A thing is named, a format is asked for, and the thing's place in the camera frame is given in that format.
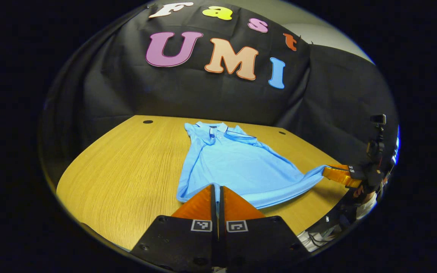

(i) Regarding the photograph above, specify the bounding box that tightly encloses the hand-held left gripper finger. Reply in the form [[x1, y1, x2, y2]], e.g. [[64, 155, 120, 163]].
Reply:
[[218, 185, 311, 270], [130, 184, 219, 271]]

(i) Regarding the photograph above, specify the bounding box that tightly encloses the light blue T-shirt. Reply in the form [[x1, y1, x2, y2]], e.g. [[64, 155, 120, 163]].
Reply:
[[176, 121, 331, 210]]

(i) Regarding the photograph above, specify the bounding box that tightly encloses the person's white clothing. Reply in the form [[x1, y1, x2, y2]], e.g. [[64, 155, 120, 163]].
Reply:
[[297, 229, 340, 251]]

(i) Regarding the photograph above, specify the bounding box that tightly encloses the black backdrop cloth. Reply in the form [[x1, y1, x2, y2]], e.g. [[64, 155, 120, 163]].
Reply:
[[38, 0, 399, 186]]

